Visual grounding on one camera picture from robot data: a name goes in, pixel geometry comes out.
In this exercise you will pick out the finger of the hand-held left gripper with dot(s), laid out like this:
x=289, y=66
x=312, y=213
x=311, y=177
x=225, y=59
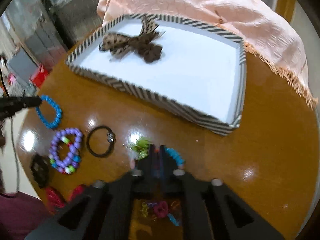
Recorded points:
x=25, y=102

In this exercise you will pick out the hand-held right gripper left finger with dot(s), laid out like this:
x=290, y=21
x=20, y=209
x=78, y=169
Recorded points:
x=151, y=160

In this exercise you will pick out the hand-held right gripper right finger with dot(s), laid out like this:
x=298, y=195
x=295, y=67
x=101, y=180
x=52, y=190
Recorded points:
x=164, y=160

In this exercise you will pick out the black scrunchie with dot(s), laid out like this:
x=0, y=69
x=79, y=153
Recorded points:
x=39, y=171

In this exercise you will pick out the striped shallow cardboard box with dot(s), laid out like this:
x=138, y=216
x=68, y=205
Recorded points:
x=175, y=75

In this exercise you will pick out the red box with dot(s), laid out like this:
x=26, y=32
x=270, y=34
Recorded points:
x=38, y=76

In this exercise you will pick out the maroon clothing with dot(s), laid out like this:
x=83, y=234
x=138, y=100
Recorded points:
x=17, y=217

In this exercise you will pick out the peach fringed cloth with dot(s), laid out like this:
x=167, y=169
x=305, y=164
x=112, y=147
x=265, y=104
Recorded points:
x=200, y=2

